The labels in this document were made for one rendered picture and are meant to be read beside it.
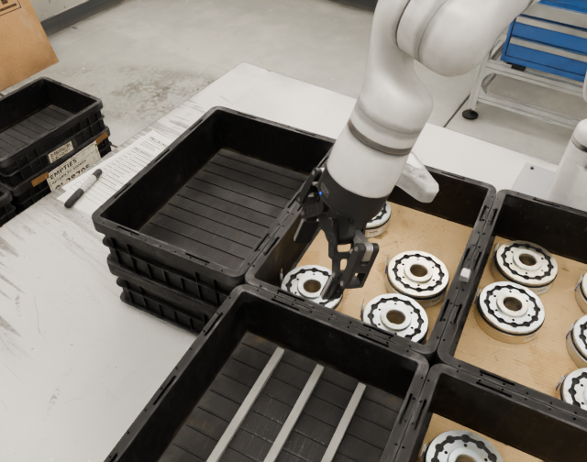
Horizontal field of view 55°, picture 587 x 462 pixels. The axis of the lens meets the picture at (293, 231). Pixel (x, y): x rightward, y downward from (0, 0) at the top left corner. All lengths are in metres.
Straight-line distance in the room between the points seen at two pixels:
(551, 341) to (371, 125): 0.56
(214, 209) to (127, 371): 0.34
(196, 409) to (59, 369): 0.34
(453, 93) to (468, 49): 2.70
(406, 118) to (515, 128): 2.48
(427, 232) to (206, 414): 0.53
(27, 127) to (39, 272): 0.94
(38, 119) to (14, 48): 1.39
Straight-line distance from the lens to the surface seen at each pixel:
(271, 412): 0.84
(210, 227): 1.08
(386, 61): 0.53
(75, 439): 1.02
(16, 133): 2.12
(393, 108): 0.52
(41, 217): 1.40
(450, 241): 1.08
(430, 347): 0.79
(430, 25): 0.49
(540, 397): 0.80
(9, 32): 3.51
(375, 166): 0.55
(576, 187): 1.18
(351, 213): 0.58
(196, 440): 0.83
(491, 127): 2.97
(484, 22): 0.49
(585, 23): 2.69
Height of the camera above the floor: 1.57
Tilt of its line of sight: 45 degrees down
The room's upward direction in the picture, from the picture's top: straight up
